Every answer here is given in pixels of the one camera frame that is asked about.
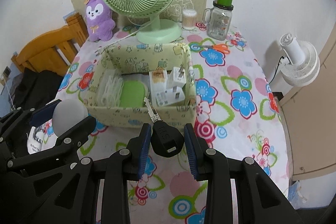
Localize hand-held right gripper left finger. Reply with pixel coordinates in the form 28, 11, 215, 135
39, 123, 153, 224

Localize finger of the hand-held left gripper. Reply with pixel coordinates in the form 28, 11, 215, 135
5, 116, 97, 172
0, 99, 63, 136

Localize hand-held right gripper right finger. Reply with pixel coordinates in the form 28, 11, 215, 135
183, 123, 296, 224

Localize white rounded puck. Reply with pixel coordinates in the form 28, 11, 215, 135
52, 99, 88, 139

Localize black key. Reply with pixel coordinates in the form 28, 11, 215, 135
144, 97, 184, 157

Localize yellow cartoon print storage box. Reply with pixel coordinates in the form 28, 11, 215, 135
83, 42, 197, 130

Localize green rounded square pad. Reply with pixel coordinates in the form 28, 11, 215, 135
119, 80, 147, 107

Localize small white charger cube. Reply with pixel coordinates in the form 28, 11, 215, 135
155, 87, 185, 106

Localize long white box orange label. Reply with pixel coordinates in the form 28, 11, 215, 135
149, 68, 168, 102

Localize large white charger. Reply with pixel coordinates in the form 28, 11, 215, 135
168, 67, 187, 88

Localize black clothing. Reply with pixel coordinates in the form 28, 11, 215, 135
13, 68, 65, 109

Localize floral tablecloth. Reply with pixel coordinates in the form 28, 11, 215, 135
56, 22, 290, 224

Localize purple plush bunny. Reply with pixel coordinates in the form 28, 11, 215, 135
84, 0, 116, 42

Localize blue white plastic bag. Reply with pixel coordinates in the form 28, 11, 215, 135
286, 179, 309, 205

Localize beige door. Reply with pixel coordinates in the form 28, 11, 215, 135
280, 22, 336, 182

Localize cotton swab container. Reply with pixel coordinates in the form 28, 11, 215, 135
182, 9, 198, 30

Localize glass jar with green lid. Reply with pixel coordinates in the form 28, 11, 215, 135
203, 0, 235, 39

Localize white floor fan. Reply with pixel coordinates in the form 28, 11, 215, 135
279, 33, 321, 86

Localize thin white cable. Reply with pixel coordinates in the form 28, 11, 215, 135
1, 77, 14, 109

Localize white fan power cord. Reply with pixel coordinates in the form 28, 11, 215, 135
101, 30, 139, 49

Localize orange handled scissors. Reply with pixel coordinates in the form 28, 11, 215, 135
201, 43, 231, 54

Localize black fan cable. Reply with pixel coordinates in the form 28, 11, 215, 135
270, 56, 285, 85

